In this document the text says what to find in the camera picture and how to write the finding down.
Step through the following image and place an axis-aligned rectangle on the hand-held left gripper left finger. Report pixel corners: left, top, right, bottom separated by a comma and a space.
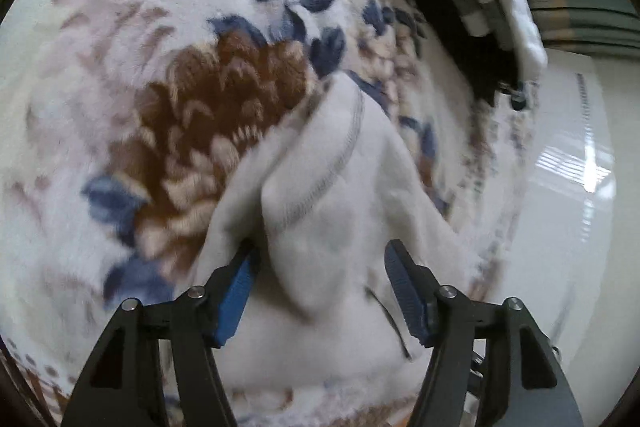
60, 238, 262, 427

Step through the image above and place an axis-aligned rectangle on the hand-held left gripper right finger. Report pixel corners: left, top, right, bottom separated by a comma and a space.
384, 239, 585, 427

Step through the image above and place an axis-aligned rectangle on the white small garment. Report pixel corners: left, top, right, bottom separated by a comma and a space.
192, 72, 483, 395

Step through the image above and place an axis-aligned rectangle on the floral plush blanket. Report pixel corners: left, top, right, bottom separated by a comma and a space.
0, 0, 538, 427

